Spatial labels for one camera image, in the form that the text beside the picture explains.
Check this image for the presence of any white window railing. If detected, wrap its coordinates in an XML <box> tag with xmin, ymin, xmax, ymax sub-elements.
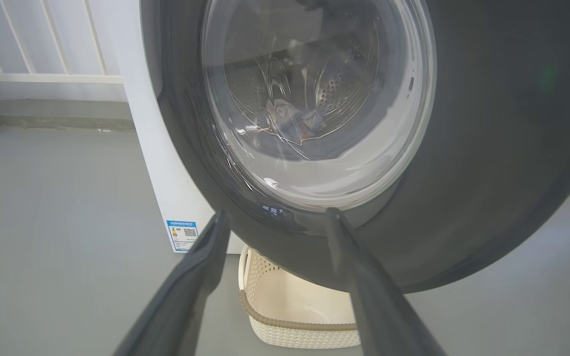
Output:
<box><xmin>0</xmin><ymin>0</ymin><xmax>123</xmax><ymax>85</ymax></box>

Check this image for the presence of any blue cartoon print garment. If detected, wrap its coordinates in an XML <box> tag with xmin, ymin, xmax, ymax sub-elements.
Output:
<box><xmin>265</xmin><ymin>99</ymin><xmax>328</xmax><ymax>144</ymax></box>

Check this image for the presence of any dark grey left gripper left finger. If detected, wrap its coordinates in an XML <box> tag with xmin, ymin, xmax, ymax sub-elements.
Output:
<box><xmin>113</xmin><ymin>210</ymin><xmax>231</xmax><ymax>356</ymax></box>

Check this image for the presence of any blue energy label sticker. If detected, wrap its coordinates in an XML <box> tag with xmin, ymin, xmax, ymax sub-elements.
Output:
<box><xmin>166</xmin><ymin>220</ymin><xmax>198</xmax><ymax>253</ymax></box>

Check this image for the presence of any cream perforated laundry basket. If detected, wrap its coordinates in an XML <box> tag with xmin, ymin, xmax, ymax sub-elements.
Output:
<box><xmin>238</xmin><ymin>245</ymin><xmax>362</xmax><ymax>349</ymax></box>

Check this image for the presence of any dark round washer door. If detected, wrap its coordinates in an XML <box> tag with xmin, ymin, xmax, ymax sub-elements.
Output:
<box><xmin>140</xmin><ymin>0</ymin><xmax>570</xmax><ymax>293</ymax></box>

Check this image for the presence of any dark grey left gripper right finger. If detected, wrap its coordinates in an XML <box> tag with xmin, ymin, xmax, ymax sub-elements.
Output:
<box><xmin>326</xmin><ymin>208</ymin><xmax>446</xmax><ymax>356</ymax></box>

